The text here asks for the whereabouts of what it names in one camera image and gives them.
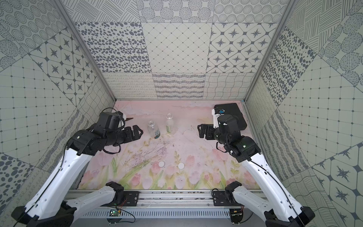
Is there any right controller board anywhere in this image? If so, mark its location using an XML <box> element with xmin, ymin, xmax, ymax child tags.
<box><xmin>229</xmin><ymin>209</ymin><xmax>244</xmax><ymax>224</ymax></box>

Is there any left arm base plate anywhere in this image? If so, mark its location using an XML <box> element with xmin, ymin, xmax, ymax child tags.
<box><xmin>112</xmin><ymin>191</ymin><xmax>140</xmax><ymax>207</ymax></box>

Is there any short clear plastic bottle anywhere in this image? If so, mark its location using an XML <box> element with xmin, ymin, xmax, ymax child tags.
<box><xmin>147</xmin><ymin>120</ymin><xmax>160</xmax><ymax>139</ymax></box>

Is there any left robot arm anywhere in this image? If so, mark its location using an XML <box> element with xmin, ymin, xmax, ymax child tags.
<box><xmin>11</xmin><ymin>111</ymin><xmax>143</xmax><ymax>227</ymax></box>

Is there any controller board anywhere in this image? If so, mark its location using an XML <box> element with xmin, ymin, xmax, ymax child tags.
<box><xmin>106</xmin><ymin>210</ymin><xmax>122</xmax><ymax>224</ymax></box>
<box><xmin>229</xmin><ymin>209</ymin><xmax>244</xmax><ymax>224</ymax></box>

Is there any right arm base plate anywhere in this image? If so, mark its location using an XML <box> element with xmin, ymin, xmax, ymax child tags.
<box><xmin>211</xmin><ymin>189</ymin><xmax>235</xmax><ymax>207</ymax></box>

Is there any tall clear plastic bottle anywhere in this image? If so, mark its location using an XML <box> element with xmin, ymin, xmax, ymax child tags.
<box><xmin>166</xmin><ymin>113</ymin><xmax>176</xmax><ymax>135</ymax></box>

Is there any black plastic tool case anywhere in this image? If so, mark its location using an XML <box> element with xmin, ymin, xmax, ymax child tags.
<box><xmin>213</xmin><ymin>103</ymin><xmax>247</xmax><ymax>131</ymax></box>

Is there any aluminium mounting rail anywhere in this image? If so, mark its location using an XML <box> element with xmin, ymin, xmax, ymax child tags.
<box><xmin>121</xmin><ymin>189</ymin><xmax>241</xmax><ymax>209</ymax></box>

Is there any white bottle cap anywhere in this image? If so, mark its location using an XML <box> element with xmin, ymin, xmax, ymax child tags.
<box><xmin>158</xmin><ymin>161</ymin><xmax>165</xmax><ymax>167</ymax></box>
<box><xmin>178</xmin><ymin>162</ymin><xmax>185</xmax><ymax>170</ymax></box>

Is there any left controller board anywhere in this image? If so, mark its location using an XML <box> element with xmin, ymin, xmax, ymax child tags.
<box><xmin>106</xmin><ymin>210</ymin><xmax>122</xmax><ymax>224</ymax></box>

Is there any white slotted cable duct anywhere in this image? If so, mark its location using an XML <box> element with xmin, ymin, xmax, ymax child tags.
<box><xmin>81</xmin><ymin>208</ymin><xmax>230</xmax><ymax>219</ymax></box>

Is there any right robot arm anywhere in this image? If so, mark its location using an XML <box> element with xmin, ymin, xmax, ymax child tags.
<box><xmin>197</xmin><ymin>114</ymin><xmax>315</xmax><ymax>227</ymax></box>

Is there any floral pink table mat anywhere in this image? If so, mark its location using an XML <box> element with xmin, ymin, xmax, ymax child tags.
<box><xmin>78</xmin><ymin>100</ymin><xmax>259</xmax><ymax>190</ymax></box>

